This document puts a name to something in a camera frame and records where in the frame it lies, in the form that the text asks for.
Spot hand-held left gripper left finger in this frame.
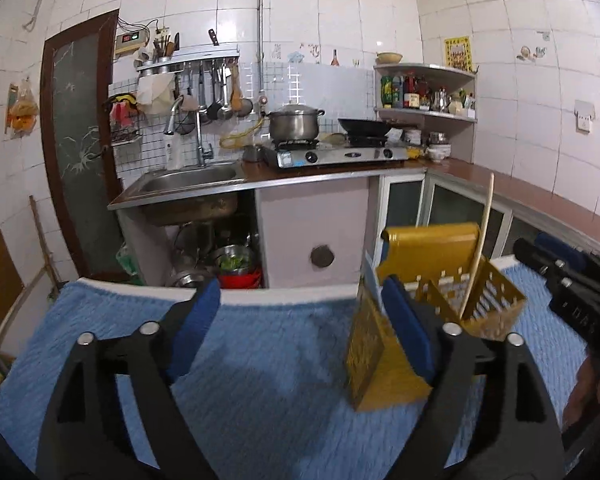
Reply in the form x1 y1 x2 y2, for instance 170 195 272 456
35 277 222 480

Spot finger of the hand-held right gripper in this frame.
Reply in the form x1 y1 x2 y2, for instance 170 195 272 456
512 239 573 293
536 232 600 281

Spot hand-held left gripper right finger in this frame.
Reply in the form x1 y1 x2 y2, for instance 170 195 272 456
382 275 566 480

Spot yellow perforated utensil holder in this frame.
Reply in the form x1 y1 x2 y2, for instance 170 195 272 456
345 222 528 413

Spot cream chopstick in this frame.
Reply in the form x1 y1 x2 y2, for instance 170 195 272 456
460 172 496 321

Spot person's right hand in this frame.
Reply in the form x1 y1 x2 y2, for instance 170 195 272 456
562 360 600 428

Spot red basin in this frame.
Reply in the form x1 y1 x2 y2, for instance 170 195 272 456
217 269 264 289

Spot steel bowl with greens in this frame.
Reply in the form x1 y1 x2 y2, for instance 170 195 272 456
210 244 254 274

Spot blue fluffy blanket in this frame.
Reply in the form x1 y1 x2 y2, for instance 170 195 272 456
0 255 596 480

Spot white corner shelf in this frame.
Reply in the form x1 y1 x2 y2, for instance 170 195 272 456
373 62 480 164

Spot white kitchen cabinet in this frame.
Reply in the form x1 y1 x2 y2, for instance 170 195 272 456
254 170 600 290

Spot stainless steel sink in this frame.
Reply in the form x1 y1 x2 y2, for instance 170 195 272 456
108 161 247 227

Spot wooden broom stick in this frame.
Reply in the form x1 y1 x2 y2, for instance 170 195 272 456
28 195 64 302

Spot white dish soap bottle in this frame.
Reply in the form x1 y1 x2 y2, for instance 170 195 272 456
165 132 184 171

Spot chrome faucet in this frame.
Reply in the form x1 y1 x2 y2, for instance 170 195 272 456
163 96 214 168

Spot steel gas stove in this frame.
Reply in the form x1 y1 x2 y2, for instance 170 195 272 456
262 135 412 170

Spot black wok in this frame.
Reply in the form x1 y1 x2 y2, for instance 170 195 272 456
337 117 397 139

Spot brown door with frosted glass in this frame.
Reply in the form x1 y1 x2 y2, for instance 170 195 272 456
40 10 127 281

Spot black ladle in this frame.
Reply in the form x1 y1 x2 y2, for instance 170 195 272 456
196 61 212 126

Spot steel ladle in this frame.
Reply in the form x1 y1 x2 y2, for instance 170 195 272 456
215 61 235 121

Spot steel pot with lid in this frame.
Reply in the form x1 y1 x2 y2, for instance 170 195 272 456
266 103 326 142

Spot red rubber gloves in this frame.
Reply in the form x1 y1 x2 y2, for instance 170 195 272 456
108 93 144 128

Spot white cloth bag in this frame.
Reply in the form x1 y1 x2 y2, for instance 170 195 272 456
137 75 176 116

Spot wooden spatula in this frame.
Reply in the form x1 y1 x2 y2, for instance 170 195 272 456
229 62 245 111

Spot hanging plastic bag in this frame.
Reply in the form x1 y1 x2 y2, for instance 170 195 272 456
7 77 39 137

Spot white box with red display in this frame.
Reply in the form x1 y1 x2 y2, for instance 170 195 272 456
113 30 149 56

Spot grey vertical pipe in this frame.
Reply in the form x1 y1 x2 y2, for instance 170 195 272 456
257 0 267 106

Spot yellow hose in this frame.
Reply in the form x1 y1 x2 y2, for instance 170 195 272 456
219 115 267 149

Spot yellow wall picture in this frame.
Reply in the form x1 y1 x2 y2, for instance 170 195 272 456
443 36 474 72

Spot steel wall utensil rack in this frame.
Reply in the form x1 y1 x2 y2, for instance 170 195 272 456
135 45 241 74

